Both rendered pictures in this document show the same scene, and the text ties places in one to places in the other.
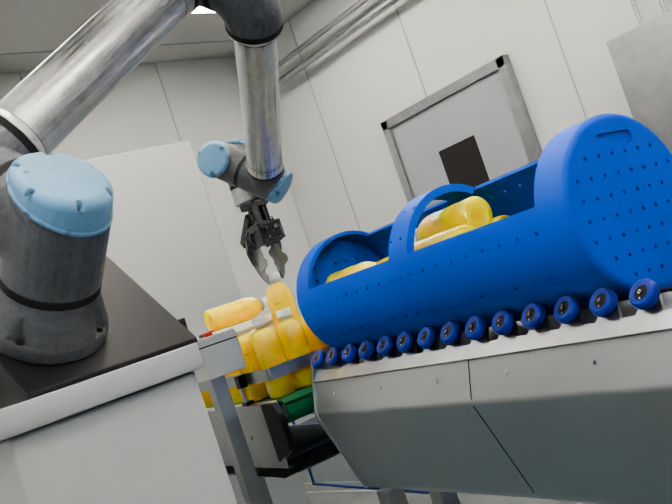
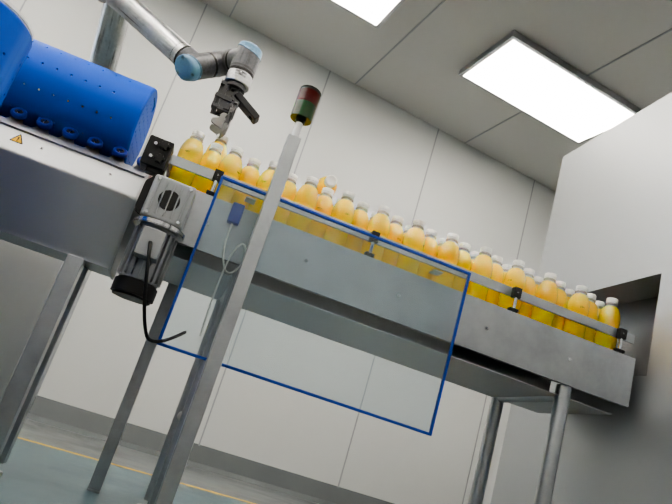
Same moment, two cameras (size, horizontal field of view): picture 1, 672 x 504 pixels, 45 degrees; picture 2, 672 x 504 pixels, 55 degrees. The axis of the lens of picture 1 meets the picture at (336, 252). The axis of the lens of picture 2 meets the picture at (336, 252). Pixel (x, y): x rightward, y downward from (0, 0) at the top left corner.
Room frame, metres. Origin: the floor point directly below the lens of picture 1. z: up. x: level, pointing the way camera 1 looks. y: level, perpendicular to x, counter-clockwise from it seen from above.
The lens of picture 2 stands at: (3.33, -1.53, 0.30)
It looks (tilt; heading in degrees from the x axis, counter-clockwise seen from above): 17 degrees up; 111
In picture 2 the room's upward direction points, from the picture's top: 18 degrees clockwise
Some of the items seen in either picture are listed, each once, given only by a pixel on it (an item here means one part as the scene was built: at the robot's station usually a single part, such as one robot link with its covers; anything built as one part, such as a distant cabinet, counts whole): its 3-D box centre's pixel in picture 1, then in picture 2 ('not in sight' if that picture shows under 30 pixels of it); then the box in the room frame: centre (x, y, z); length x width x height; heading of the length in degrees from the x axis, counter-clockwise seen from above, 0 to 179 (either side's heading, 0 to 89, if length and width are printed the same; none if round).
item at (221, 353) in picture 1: (208, 357); not in sight; (2.05, 0.39, 1.05); 0.20 x 0.10 x 0.10; 32
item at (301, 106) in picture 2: not in sight; (303, 112); (2.55, -0.07, 1.18); 0.06 x 0.06 x 0.05
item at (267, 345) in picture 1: (271, 359); not in sight; (2.05, 0.24, 0.99); 0.07 x 0.07 x 0.19
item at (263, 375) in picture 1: (166, 393); not in sight; (2.67, 0.68, 0.96); 1.60 x 0.01 x 0.03; 32
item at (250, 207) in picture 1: (260, 224); (227, 100); (2.13, 0.16, 1.34); 0.09 x 0.08 x 0.12; 32
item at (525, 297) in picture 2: not in sight; (419, 256); (2.89, 0.33, 0.96); 1.60 x 0.01 x 0.03; 32
